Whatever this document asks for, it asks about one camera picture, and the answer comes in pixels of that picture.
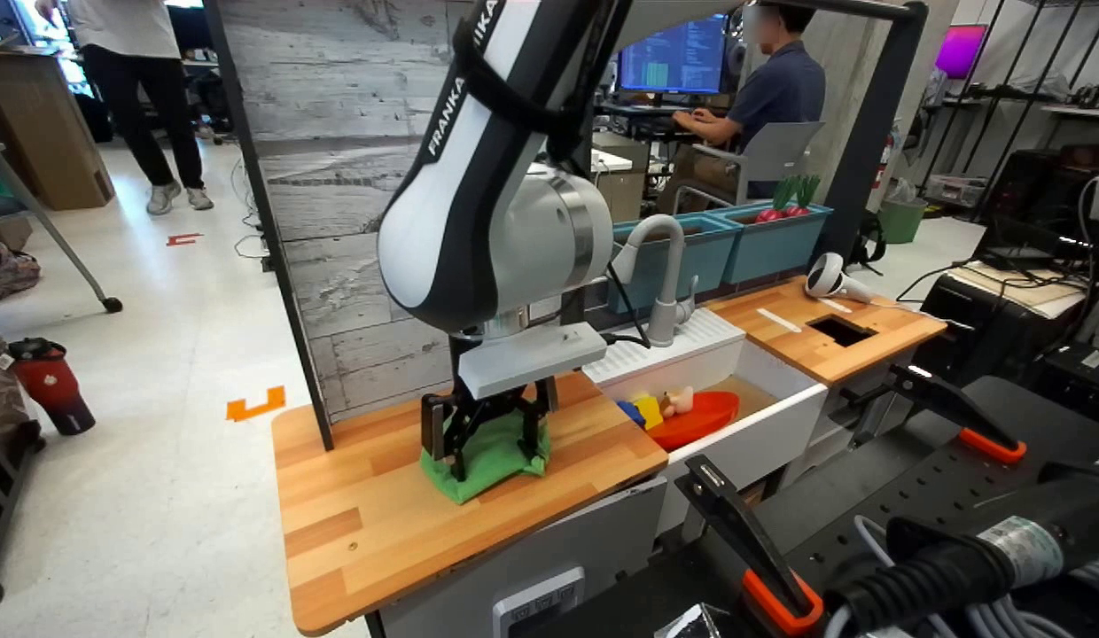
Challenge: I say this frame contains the stack of papers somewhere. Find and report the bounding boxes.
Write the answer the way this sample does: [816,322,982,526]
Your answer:
[944,259,1091,322]

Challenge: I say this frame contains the black corrugated cable conduit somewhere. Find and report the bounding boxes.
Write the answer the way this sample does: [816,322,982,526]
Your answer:
[822,471,1099,638]

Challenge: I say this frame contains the large teal plastic bin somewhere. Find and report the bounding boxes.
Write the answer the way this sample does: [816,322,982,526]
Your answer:
[606,212,741,317]

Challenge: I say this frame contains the standing person in black trousers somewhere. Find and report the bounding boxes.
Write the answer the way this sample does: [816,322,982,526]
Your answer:
[59,0,220,219]

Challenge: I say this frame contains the yellow toy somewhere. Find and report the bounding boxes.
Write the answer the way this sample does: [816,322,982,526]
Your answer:
[630,389,670,431]

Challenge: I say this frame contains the green bucket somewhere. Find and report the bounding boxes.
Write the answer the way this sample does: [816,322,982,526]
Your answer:
[875,185,930,249]

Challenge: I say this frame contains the grey table leg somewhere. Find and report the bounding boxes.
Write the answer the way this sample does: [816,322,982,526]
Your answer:
[0,138,128,317]

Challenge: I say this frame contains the thick black frame post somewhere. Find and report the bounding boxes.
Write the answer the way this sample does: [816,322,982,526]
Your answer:
[809,0,931,263]

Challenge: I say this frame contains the wood-top white kitchen counter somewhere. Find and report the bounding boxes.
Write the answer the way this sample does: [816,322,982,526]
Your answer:
[270,372,673,638]

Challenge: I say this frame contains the grey wood-look back panel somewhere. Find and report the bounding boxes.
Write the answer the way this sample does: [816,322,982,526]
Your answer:
[216,0,500,426]

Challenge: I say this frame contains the white headset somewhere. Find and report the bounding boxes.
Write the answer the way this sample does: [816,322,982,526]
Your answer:
[800,249,873,305]

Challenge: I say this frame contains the red items in bin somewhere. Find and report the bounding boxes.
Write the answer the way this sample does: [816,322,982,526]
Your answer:
[749,197,813,231]

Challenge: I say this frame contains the black clamp with orange handle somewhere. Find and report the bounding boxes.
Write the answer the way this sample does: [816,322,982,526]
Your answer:
[891,360,1032,466]
[676,452,829,638]

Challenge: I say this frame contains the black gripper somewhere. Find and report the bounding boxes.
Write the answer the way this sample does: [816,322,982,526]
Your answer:
[419,372,564,486]

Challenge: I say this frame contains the seated person in dark shirt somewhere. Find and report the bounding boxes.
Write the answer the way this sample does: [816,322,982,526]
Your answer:
[670,4,832,152]

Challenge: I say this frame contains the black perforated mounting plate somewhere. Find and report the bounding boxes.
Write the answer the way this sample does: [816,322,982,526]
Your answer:
[688,372,1099,638]

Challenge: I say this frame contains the grey drawer handle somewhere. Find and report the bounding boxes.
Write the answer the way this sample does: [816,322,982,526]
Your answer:
[488,562,589,638]

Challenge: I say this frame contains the grey faucet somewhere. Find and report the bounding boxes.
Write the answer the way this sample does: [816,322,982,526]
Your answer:
[609,212,701,352]

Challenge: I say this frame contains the thin black cable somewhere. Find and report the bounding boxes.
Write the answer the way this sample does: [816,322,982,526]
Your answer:
[603,259,655,352]

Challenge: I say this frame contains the green towel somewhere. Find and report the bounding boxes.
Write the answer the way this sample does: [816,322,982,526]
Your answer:
[419,404,554,510]

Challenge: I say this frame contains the grey chair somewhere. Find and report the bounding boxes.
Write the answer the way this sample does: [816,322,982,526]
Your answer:
[670,118,832,212]

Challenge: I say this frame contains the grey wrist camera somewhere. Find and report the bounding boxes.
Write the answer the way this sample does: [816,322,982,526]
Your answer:
[455,317,609,404]

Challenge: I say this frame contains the orange floor tape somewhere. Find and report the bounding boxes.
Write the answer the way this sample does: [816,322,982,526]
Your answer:
[222,383,291,426]

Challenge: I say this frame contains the small teal plastic bin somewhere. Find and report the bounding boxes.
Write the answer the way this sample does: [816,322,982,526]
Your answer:
[713,197,836,287]

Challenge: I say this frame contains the purple lit screen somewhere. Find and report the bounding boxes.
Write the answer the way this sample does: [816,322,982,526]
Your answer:
[931,22,993,83]

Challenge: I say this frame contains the white sink basin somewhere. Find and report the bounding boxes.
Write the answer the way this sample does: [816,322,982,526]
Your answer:
[579,305,832,497]

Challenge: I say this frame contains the orange objects in sink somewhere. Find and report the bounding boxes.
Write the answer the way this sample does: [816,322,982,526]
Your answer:
[644,389,746,452]

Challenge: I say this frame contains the wooden board with hole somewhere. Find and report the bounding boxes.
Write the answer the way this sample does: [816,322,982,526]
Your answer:
[701,276,950,389]

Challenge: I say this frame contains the light wooden cabinet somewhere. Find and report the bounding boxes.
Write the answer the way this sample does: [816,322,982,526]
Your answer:
[0,43,118,215]

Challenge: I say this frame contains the slanted black frame post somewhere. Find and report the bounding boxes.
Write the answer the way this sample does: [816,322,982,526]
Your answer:
[203,0,336,452]

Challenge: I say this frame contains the computer monitor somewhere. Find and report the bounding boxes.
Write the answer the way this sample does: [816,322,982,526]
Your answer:
[612,11,734,101]

